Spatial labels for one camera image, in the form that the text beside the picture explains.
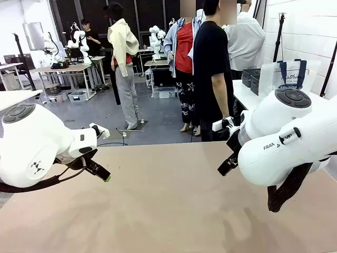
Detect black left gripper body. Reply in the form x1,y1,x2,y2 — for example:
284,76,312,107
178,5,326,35
54,147,98,172

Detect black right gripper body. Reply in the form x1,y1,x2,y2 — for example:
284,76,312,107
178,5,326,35
225,127,242,159

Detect clear shopping bag navy handles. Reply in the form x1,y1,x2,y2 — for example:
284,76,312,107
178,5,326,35
258,59,322,98

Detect person's right forearm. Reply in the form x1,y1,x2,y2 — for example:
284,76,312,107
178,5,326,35
211,71,230,120

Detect clear plastic storage bin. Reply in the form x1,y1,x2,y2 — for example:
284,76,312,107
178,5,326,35
67,91,88,103
152,86,177,100

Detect dark storage crate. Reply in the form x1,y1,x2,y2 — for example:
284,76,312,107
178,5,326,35
43,83,62,96

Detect person in black t-shirt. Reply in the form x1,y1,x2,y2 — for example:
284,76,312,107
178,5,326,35
193,0,235,142

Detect brown top background table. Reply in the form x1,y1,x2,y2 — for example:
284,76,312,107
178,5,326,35
31,62,93,101

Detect person in white shirt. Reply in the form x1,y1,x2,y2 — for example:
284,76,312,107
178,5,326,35
224,0,266,72

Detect white computer tower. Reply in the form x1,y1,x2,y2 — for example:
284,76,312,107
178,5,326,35
145,69,154,88

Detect small background table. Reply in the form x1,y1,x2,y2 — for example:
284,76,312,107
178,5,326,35
144,60,170,80

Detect black tripod stand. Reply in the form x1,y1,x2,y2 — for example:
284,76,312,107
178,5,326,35
12,32,37,92

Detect black light stand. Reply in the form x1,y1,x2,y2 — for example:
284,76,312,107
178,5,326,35
272,11,288,64

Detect black slanted tripod leg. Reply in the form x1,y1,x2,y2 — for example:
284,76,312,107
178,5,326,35
319,39,337,98

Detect background person in black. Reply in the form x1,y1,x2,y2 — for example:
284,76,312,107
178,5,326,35
80,18,102,57

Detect silver reflective panel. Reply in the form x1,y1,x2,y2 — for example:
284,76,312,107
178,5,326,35
22,22,46,51

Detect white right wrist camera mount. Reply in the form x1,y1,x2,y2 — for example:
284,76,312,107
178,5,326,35
212,116,241,135

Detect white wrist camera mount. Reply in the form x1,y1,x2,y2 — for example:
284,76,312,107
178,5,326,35
212,116,241,135
88,122,110,140

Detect black floor cable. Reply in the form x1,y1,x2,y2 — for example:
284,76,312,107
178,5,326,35
96,127,130,147

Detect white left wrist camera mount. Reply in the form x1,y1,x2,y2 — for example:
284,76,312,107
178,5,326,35
88,122,110,140

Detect metal mannequin base plate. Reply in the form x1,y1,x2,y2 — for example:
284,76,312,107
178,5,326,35
103,119,148,140

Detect black left arm cable sleeve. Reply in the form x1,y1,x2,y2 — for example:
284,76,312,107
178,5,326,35
0,155,88,193

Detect black arm cable sleeve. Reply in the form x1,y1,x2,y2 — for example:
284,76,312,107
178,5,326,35
0,155,88,193
266,151,337,213

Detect black right arm cable sleeve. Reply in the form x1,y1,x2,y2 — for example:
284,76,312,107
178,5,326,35
266,151,337,213

